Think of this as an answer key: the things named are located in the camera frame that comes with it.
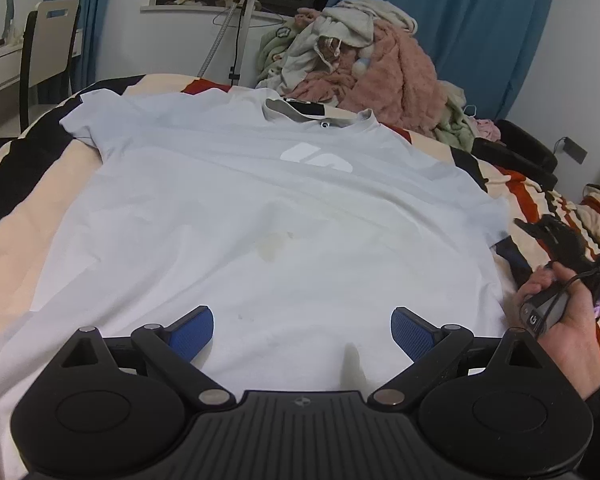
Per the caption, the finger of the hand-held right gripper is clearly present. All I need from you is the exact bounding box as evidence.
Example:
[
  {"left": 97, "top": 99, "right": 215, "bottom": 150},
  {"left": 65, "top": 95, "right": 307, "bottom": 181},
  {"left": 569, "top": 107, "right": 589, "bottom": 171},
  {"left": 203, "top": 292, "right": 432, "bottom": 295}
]
[{"left": 513, "top": 215, "right": 599, "bottom": 274}]

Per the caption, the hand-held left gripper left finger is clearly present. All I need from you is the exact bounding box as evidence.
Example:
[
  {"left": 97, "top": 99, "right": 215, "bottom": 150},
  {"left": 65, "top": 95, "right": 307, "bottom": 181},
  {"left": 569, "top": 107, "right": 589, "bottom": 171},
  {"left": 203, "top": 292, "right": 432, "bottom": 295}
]
[{"left": 55, "top": 305, "right": 237, "bottom": 409}]

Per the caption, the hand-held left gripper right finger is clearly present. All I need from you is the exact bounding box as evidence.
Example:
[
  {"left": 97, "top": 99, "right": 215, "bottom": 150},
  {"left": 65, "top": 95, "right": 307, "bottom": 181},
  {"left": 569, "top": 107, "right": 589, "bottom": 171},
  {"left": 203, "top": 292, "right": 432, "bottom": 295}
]
[{"left": 366, "top": 306, "right": 548, "bottom": 409}]

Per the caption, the white t-shirt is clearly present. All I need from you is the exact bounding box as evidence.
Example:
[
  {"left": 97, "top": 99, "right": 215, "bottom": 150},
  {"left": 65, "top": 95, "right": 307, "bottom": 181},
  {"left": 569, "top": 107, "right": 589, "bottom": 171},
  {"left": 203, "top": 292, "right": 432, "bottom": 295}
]
[{"left": 0, "top": 87, "right": 512, "bottom": 480}]

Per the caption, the pile of clothes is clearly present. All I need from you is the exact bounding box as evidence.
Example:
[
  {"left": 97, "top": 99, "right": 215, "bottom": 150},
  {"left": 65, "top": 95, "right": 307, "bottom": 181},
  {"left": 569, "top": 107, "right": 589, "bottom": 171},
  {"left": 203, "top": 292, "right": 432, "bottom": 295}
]
[{"left": 255, "top": 24, "right": 482, "bottom": 154}]

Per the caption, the person's right hand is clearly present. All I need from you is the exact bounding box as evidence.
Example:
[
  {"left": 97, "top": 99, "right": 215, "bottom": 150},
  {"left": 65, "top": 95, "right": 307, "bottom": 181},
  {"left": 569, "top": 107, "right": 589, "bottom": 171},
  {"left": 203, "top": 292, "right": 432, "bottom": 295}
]
[{"left": 520, "top": 262, "right": 600, "bottom": 402}]

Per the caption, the black bag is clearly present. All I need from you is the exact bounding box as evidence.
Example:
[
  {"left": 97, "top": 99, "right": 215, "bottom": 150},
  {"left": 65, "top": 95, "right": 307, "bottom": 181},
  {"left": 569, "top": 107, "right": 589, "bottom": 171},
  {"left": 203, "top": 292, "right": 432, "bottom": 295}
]
[{"left": 471, "top": 119, "right": 559, "bottom": 192}]

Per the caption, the small pink garment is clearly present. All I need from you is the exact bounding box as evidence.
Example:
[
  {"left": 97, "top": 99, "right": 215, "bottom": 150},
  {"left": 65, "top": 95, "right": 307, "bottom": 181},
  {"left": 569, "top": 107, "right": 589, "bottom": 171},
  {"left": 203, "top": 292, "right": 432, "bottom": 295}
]
[{"left": 472, "top": 118, "right": 502, "bottom": 144}]

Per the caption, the striped fleece blanket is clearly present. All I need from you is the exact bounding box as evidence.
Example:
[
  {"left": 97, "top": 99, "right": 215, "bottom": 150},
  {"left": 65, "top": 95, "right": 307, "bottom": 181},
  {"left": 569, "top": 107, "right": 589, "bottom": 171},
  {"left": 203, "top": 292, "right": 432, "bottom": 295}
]
[{"left": 0, "top": 72, "right": 600, "bottom": 411}]

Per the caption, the wide blue curtain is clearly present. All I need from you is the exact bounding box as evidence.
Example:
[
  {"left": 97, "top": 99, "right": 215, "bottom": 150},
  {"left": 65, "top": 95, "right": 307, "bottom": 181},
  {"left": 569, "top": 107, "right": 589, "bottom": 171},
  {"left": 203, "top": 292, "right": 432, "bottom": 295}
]
[{"left": 324, "top": 0, "right": 559, "bottom": 126}]

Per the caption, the pink fleece blanket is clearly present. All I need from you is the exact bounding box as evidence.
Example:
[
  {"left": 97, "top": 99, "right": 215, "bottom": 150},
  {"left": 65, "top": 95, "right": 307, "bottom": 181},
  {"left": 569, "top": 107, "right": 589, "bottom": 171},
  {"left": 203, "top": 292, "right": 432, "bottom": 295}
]
[{"left": 290, "top": 7, "right": 457, "bottom": 133}]

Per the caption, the garment steamer stand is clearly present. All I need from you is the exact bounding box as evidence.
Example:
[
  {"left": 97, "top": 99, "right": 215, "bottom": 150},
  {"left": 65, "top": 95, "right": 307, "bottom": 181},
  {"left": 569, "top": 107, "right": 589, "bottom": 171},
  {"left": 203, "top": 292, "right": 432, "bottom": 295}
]
[{"left": 200, "top": 0, "right": 262, "bottom": 89}]

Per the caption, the light grey hoodie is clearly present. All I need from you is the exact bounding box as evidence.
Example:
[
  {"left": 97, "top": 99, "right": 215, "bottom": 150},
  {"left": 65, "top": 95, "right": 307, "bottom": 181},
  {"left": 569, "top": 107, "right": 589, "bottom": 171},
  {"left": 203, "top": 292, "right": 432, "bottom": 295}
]
[{"left": 279, "top": 0, "right": 417, "bottom": 87}]

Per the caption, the white dressing table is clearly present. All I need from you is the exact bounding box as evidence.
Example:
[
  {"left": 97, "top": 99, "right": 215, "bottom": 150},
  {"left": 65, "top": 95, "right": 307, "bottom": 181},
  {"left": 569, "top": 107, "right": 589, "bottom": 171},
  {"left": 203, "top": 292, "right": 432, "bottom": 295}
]
[{"left": 0, "top": 40, "right": 27, "bottom": 107}]

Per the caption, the white and black chair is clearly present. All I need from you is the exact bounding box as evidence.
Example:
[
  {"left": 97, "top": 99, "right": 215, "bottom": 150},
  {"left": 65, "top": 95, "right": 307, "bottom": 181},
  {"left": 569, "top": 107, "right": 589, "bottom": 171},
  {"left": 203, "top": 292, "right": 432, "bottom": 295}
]
[{"left": 19, "top": 0, "right": 82, "bottom": 132}]

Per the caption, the black wall socket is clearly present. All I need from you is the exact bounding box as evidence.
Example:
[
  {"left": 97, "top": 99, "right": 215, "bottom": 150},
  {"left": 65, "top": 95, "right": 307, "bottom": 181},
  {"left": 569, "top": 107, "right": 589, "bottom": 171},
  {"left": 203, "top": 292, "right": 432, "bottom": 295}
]
[{"left": 555, "top": 135, "right": 589, "bottom": 164}]

